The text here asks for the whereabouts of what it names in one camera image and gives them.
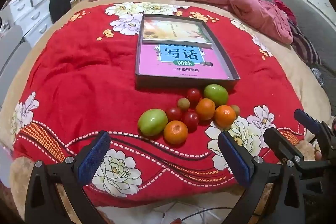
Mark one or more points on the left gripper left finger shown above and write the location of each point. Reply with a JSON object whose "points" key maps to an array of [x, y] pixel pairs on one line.
{"points": [[43, 201]]}

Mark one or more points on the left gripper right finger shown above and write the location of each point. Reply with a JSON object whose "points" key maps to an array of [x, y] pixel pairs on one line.
{"points": [[251, 172]]}

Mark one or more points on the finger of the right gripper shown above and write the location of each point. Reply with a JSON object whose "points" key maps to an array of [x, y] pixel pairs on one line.
{"points": [[324, 135], [282, 148]]}

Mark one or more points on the small brown longan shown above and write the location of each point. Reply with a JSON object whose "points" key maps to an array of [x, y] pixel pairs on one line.
{"points": [[236, 109], [183, 104]]}

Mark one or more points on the orange mandarin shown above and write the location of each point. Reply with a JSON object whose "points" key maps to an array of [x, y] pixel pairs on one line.
{"points": [[205, 109], [175, 132], [224, 116]]}

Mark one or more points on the cherry tomato front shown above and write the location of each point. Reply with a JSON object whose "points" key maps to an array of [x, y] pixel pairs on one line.
{"points": [[191, 120]]}

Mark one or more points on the cherry tomato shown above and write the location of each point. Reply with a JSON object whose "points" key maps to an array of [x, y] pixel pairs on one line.
{"points": [[194, 96], [174, 114], [191, 120]]}

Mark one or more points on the green fruit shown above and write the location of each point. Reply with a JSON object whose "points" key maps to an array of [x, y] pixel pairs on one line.
{"points": [[216, 93], [152, 122]]}

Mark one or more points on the cherry tomato top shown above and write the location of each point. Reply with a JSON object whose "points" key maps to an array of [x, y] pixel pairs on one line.
{"points": [[194, 96]]}

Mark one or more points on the red floral blanket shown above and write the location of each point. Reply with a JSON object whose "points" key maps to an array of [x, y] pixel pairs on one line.
{"points": [[84, 82]]}

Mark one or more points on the striped pillow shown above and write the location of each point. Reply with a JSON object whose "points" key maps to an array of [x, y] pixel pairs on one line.
{"points": [[303, 47]]}

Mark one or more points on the grey headboard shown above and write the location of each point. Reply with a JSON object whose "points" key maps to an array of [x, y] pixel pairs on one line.
{"points": [[322, 36]]}

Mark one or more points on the dark red pillow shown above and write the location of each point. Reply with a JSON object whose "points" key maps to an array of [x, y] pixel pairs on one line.
{"points": [[284, 8]]}

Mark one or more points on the grey shallow box tray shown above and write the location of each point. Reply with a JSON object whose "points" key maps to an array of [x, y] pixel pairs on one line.
{"points": [[144, 81]]}

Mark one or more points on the pink Chinese workbook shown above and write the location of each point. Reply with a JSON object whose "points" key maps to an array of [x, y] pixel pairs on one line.
{"points": [[169, 60]]}

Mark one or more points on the sunflower cover book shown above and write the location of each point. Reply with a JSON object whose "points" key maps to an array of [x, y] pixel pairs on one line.
{"points": [[176, 32]]}

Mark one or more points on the white drawer cabinet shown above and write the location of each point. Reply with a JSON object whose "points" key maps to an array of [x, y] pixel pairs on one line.
{"points": [[33, 16]]}

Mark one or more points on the black bag on floor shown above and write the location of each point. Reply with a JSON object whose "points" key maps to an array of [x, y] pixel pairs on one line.
{"points": [[58, 8]]}

